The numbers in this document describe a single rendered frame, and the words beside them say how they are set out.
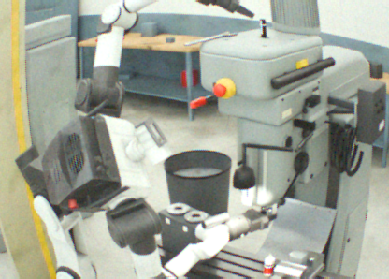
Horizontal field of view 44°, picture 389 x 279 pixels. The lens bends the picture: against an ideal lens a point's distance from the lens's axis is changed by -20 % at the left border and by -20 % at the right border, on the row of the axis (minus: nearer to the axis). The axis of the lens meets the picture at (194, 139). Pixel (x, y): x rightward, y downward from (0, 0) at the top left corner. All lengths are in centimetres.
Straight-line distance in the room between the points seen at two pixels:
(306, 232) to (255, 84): 94
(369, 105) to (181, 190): 231
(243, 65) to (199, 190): 236
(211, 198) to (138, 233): 237
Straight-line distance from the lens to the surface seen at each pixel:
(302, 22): 196
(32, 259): 357
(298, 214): 242
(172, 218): 227
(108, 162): 163
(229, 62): 167
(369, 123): 194
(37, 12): 939
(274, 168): 186
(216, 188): 397
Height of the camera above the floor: 222
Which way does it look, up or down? 21 degrees down
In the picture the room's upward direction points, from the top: 3 degrees counter-clockwise
